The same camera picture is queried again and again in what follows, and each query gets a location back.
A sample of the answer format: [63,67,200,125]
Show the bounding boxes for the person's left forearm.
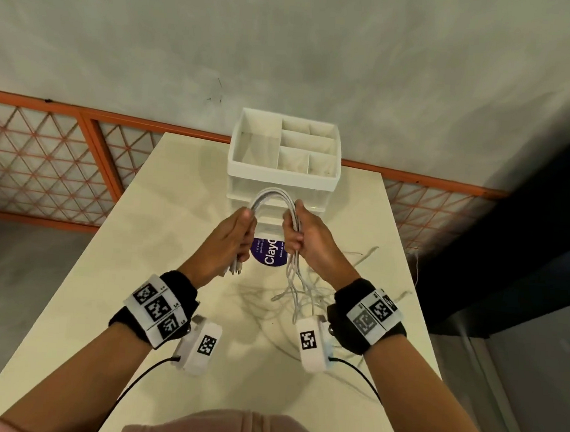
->
[0,314,154,432]

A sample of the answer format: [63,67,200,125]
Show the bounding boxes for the white table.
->
[0,120,458,432]

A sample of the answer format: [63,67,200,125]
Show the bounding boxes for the dark furniture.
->
[410,114,570,346]

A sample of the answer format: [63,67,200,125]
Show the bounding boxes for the orange mesh fence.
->
[0,88,514,262]

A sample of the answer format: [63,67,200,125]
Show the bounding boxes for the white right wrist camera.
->
[292,313,337,376]

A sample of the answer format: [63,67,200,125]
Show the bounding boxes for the black left marker wristband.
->
[106,266,202,353]

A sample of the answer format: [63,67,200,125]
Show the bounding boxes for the black left camera cable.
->
[100,350,182,430]

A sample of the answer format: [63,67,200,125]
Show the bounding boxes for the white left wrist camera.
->
[171,313,224,379]

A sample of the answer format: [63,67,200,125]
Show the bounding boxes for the person's right forearm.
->
[357,333,510,432]

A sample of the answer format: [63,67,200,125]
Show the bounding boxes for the person's left hand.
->
[176,202,259,294]

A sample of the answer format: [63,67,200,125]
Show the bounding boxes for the purple round sticker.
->
[250,236,290,268]

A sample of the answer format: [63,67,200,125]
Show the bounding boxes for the white cable bundle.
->
[219,184,421,374]

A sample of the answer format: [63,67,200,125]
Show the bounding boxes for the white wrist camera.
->
[171,313,224,379]
[292,313,337,376]

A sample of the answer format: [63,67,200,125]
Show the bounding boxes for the white drawer organizer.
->
[222,106,345,230]

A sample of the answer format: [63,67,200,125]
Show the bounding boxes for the black right camera cable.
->
[323,356,414,432]

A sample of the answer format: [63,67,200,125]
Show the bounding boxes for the black camera cable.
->
[100,350,182,430]
[323,356,414,432]

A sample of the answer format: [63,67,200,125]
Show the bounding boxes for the person's right hand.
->
[278,199,367,293]

